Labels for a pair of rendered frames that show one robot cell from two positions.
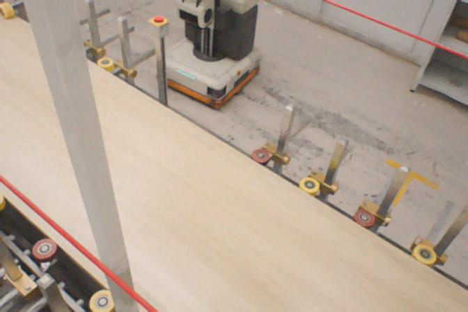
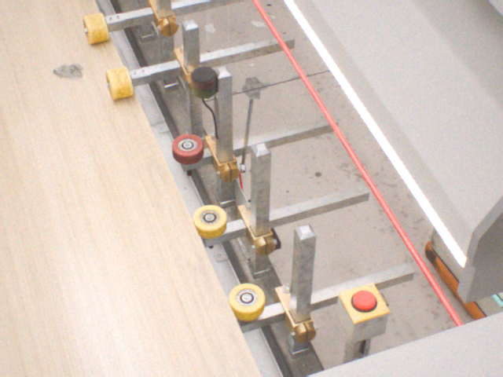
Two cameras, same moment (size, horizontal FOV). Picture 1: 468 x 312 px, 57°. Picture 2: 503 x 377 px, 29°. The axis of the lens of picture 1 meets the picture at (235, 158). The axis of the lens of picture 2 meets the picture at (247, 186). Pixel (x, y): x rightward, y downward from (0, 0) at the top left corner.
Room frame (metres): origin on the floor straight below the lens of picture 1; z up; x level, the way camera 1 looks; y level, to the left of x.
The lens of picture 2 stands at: (0.83, -0.02, 2.63)
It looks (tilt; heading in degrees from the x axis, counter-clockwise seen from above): 47 degrees down; 36
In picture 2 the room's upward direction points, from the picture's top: straight up
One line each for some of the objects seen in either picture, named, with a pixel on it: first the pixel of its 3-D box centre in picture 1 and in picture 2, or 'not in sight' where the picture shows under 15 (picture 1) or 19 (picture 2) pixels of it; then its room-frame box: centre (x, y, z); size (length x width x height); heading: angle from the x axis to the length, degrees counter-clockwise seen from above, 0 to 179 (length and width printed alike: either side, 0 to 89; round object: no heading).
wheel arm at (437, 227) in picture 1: (432, 235); not in sight; (1.06, -0.84, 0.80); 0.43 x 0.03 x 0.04; 146
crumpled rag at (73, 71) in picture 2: not in sight; (68, 67); (2.20, 1.57, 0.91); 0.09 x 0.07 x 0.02; 116
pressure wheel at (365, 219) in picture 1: (360, 225); not in sight; (1.03, -0.52, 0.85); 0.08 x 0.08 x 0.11
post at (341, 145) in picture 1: (329, 179); not in sight; (1.24, -0.41, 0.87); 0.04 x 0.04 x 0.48; 56
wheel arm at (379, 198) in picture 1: (379, 199); not in sight; (1.20, -0.63, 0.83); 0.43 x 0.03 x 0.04; 146
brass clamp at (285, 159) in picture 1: (276, 154); not in sight; (1.39, -0.18, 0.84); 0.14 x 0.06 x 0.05; 56
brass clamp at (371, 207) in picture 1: (375, 213); not in sight; (1.12, -0.60, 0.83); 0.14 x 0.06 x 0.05; 56
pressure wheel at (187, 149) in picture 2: not in sight; (188, 159); (2.16, 1.13, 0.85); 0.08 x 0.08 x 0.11
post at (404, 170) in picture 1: (384, 206); not in sight; (1.10, -0.62, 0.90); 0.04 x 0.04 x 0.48; 56
